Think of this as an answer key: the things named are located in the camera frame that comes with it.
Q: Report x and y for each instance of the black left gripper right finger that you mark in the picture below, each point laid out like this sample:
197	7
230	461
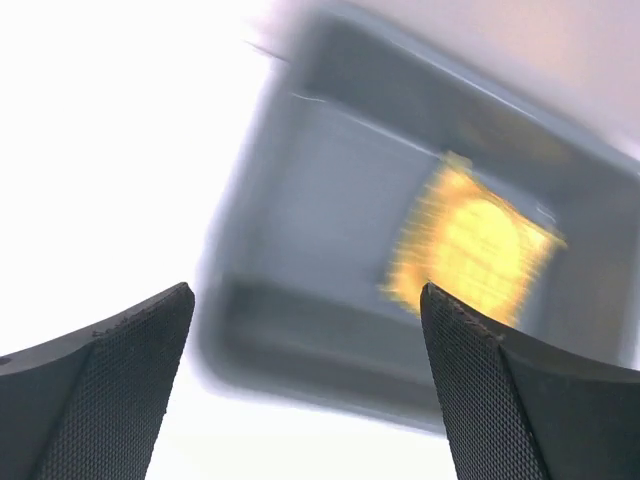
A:
515	407

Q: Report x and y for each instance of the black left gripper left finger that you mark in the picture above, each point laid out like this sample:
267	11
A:
90	404

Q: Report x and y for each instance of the square bamboo mat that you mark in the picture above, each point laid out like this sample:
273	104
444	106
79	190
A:
453	183

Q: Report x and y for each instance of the round bamboo coaster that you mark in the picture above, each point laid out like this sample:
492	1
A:
477	258

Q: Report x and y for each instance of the grey plastic bin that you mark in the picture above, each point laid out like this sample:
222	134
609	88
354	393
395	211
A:
293	303

